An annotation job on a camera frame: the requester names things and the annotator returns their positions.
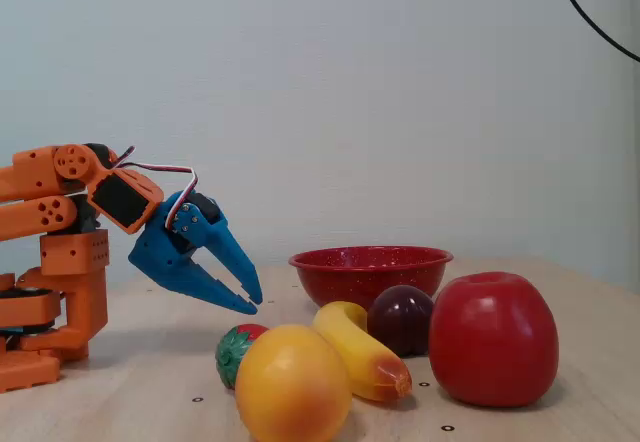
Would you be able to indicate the blue gripper body with servo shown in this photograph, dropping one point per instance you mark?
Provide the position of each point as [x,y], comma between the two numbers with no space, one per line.
[159,251]

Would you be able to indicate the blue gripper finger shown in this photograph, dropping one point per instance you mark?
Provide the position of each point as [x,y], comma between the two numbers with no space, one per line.
[215,292]
[230,257]

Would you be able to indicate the yellow orange toy peach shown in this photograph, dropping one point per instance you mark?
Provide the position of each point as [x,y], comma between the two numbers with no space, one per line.
[292,387]

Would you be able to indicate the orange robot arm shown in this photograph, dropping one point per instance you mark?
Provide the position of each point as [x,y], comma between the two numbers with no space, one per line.
[75,307]

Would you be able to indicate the red speckled enamel bowl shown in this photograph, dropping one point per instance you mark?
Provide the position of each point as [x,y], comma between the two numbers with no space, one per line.
[350,277]

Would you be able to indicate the red toy strawberry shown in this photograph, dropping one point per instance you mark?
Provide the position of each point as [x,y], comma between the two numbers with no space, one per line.
[232,357]

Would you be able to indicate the yellow toy banana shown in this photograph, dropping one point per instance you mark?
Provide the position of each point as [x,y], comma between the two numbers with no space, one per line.
[350,339]

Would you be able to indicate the dark purple toy plum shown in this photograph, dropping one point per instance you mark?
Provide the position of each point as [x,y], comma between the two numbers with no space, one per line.
[400,319]

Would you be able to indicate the red toy apple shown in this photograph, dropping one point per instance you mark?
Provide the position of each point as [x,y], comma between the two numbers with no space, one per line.
[492,339]

